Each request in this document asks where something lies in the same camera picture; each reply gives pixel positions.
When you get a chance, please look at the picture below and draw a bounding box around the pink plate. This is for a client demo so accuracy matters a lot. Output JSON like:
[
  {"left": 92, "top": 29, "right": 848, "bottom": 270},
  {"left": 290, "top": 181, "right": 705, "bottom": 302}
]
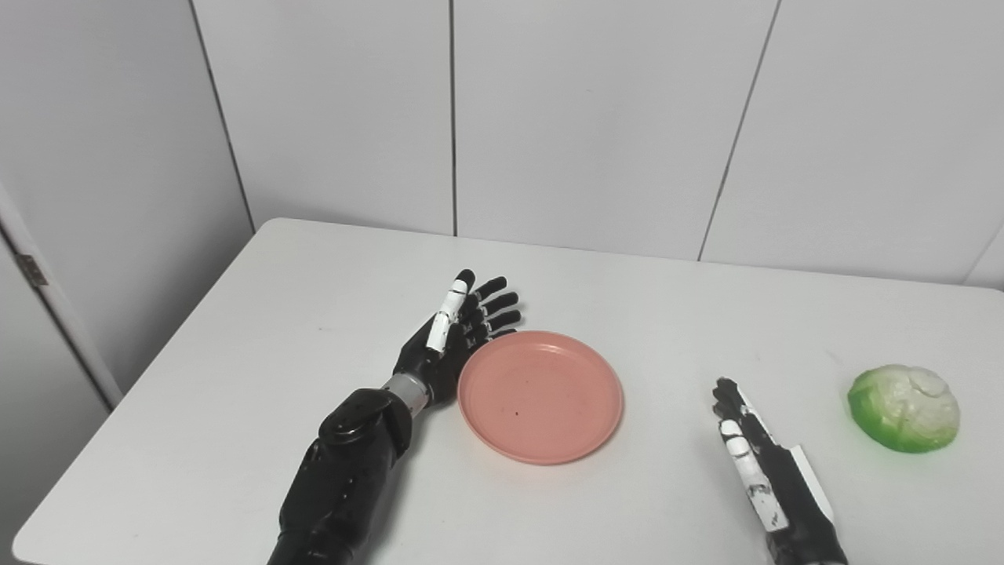
[{"left": 457, "top": 330, "right": 625, "bottom": 465}]

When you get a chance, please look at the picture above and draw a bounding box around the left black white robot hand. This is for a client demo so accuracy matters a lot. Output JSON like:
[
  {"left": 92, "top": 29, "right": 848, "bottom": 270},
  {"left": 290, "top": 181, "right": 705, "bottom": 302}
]
[{"left": 392, "top": 269, "right": 522, "bottom": 407}]

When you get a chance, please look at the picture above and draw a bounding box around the green white toy cabbage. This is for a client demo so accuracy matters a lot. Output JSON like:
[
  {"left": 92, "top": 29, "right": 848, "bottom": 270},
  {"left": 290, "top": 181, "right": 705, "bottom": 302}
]
[{"left": 847, "top": 364, "right": 961, "bottom": 454}]

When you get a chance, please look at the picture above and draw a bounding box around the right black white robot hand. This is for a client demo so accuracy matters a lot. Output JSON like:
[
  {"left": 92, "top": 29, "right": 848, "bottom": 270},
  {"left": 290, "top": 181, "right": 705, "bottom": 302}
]
[{"left": 711, "top": 377, "right": 849, "bottom": 565}]

